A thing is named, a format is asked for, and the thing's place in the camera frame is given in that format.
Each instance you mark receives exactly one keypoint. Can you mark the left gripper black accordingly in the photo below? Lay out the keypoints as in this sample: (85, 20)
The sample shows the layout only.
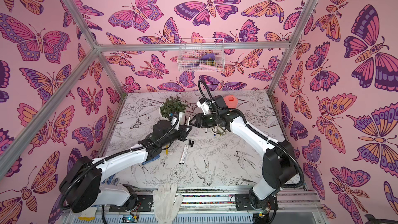
(181, 127)

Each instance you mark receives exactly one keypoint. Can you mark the wire basket on wall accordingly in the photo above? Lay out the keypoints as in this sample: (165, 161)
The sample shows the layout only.
(202, 54)

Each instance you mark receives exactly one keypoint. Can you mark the blue dotted glove on rail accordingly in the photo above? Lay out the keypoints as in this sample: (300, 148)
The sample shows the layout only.
(87, 217)

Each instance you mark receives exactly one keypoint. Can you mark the potted green plant white pot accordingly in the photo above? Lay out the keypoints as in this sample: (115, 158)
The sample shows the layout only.
(172, 105)

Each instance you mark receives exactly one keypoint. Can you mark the green circuit board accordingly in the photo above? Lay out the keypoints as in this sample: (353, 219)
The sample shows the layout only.
(129, 219)

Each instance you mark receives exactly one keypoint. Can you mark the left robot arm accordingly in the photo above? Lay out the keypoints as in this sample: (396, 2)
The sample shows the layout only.
(84, 186)

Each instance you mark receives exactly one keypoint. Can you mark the blue dotted knit glove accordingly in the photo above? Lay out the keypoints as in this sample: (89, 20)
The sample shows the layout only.
(157, 157)

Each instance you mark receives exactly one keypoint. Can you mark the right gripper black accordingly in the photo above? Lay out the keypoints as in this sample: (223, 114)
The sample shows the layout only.
(197, 121)

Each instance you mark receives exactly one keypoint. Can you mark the white knit glove front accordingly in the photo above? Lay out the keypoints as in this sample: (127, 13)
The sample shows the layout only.
(167, 203)

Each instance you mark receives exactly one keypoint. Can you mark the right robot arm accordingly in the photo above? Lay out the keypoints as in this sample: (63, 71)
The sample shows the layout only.
(280, 169)

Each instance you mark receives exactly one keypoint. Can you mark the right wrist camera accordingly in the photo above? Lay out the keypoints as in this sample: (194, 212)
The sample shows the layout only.
(206, 106)

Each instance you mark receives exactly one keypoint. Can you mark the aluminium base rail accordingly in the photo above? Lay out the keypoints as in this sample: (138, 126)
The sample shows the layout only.
(229, 205)

